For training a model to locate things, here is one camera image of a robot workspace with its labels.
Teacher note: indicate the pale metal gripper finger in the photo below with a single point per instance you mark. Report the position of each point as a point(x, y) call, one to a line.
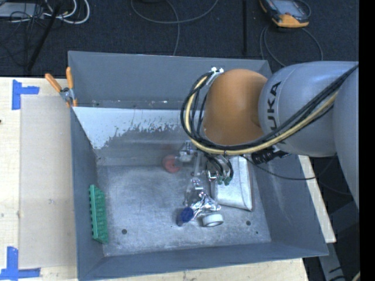
point(197, 185)
point(187, 154)

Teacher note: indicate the crumpled silver foil wrapper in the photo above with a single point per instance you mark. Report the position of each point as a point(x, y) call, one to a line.
point(208, 204)

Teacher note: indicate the blue round object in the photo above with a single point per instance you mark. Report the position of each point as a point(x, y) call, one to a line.
point(185, 215)

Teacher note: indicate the white wedge-shaped packet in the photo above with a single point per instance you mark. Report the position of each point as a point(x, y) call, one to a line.
point(238, 192)

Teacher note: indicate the white tape roll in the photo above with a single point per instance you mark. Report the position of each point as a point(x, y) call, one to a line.
point(211, 220)

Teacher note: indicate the grey metal bin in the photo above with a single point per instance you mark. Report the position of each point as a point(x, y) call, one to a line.
point(146, 203)

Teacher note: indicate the green flat block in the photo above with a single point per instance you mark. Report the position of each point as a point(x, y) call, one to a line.
point(99, 215)

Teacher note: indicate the brown cardboard board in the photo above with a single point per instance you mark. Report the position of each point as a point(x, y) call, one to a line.
point(44, 171)

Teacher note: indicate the black cylinder on white bracket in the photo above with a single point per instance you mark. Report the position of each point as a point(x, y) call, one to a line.
point(265, 157)

